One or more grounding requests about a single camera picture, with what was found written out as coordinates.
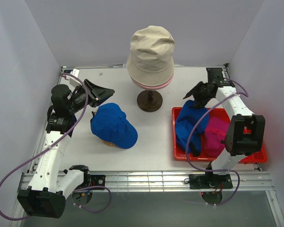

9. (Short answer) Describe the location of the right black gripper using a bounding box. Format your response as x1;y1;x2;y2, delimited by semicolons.
184;81;213;110

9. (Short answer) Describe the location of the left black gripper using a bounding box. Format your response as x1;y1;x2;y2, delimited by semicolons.
67;79;115;114

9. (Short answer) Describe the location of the blue baseball cap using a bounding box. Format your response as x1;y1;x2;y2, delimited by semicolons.
175;100;209;157
90;103;138;149

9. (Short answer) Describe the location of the pink bucket hat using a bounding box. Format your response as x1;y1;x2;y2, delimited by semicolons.
131;76;173;90

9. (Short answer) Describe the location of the beige bucket hat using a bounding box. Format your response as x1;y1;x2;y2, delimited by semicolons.
126;26;175;85

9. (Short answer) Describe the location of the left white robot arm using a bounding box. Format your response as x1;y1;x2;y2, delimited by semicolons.
17;79;115;218

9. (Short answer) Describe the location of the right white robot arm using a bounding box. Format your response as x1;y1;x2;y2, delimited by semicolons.
186;68;266;188

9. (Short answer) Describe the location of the red plastic tray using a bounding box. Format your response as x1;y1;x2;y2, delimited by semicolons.
172;107;267;164

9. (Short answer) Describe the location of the magenta baseball cap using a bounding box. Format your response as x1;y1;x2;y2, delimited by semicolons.
204;117;229;157

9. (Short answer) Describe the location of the cream mannequin head stand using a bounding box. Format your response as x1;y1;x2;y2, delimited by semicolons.
137;89;163;113

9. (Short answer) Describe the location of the light wooden hat stand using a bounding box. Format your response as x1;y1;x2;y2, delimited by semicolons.
102;140;116;147

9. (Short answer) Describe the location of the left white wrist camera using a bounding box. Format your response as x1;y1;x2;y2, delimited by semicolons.
63;69;81;87

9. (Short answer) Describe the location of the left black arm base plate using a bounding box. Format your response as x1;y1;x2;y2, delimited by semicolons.
88;175;106;187

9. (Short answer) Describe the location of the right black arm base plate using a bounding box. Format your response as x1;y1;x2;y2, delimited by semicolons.
184;174;233;189

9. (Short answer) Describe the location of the aluminium front rail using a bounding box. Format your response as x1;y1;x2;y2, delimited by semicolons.
18;170;274;192

